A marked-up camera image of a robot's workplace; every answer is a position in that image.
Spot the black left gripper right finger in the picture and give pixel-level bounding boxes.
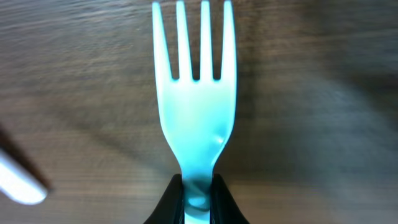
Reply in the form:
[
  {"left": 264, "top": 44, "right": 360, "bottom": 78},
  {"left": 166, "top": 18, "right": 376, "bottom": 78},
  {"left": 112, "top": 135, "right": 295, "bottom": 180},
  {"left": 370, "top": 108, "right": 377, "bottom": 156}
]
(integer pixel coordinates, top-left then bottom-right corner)
[{"left": 210, "top": 174, "right": 249, "bottom": 224}]

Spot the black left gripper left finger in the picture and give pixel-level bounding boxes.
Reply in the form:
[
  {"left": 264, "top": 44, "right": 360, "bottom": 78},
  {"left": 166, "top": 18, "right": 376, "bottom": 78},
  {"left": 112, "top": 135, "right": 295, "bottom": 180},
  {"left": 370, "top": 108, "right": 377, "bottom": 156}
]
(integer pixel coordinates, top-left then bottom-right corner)
[{"left": 144, "top": 174, "right": 184, "bottom": 224}]

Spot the light blue plastic fork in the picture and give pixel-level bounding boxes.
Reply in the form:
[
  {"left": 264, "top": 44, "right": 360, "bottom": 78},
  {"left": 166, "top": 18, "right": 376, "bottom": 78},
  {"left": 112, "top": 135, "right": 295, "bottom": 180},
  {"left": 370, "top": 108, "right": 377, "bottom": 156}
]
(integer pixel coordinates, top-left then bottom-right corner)
[{"left": 152, "top": 1, "right": 237, "bottom": 223}]

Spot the white plastic spoon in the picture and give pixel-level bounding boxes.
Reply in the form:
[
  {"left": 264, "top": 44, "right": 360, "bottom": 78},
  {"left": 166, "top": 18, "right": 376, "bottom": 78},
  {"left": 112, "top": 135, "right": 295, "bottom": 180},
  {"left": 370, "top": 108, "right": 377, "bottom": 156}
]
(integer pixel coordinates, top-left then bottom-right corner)
[{"left": 1, "top": 149, "right": 48, "bottom": 205}]

